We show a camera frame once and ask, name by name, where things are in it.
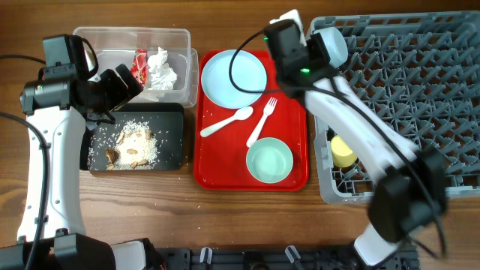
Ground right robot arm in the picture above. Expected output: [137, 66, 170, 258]
[262, 19, 447, 269]

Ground grey dishwasher rack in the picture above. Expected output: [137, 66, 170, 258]
[309, 11, 479, 198]

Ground rice and food scraps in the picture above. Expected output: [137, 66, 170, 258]
[86, 120, 166, 170]

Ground clear plastic bin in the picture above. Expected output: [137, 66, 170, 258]
[73, 26, 198, 108]

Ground light blue plate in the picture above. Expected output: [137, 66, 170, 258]
[200, 49, 269, 110]

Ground cream plastic spoon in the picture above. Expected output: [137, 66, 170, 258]
[199, 106, 254, 137]

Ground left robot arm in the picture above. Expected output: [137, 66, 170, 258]
[1, 34, 155, 269]

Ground red serving tray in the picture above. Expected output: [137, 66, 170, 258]
[193, 49, 309, 191]

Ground light blue bowl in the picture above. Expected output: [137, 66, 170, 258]
[319, 27, 348, 68]

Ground black plastic tray bin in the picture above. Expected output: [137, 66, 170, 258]
[80, 103, 184, 172]

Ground cream plastic fork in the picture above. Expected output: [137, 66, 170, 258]
[246, 97, 278, 148]

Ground mint green bowl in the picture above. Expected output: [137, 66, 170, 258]
[246, 137, 293, 185]

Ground yellow plastic cup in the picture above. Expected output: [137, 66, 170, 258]
[330, 135, 357, 168]

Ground white tissue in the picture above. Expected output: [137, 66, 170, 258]
[146, 47, 178, 91]

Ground red snack wrapper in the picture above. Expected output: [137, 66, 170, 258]
[130, 49, 148, 88]

